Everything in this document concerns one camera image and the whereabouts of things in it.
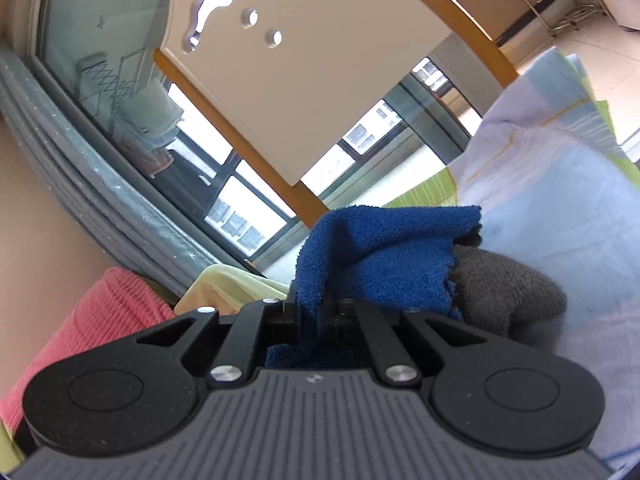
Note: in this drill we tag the blue towel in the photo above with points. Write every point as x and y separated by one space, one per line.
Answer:
380 255

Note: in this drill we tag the grey blue curtain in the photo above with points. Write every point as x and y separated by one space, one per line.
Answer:
75 170

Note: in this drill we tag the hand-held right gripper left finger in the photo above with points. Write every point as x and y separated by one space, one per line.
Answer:
250 330

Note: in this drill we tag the checked bed sheet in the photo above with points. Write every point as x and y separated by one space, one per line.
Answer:
550 210

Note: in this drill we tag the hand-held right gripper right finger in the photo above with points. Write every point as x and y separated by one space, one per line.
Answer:
375 335

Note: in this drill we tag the wooden chair with white back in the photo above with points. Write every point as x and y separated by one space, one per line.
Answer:
325 85

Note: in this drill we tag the black window frame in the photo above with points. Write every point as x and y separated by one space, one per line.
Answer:
225 180

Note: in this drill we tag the grey cloth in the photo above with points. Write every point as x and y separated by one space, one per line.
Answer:
510 290

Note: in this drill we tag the pale yellow towel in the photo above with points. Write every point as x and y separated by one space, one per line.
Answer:
225 285

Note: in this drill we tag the pink fluffy towel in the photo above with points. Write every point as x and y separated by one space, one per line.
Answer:
100 320

